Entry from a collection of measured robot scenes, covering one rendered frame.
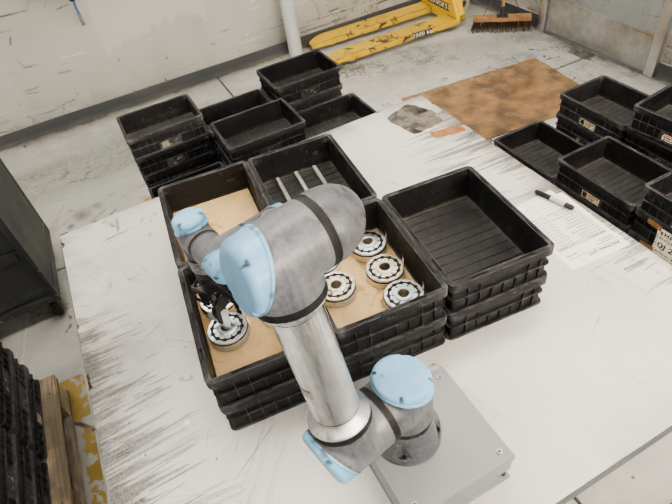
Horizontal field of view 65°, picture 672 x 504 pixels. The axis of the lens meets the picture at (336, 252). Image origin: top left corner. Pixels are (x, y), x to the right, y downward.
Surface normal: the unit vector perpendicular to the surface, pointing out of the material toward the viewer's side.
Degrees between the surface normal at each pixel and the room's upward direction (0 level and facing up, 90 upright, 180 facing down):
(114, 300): 0
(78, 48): 90
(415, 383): 7
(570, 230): 0
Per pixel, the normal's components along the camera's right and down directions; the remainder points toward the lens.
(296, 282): 0.54, 0.38
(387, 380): -0.03, -0.76
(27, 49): 0.46, 0.58
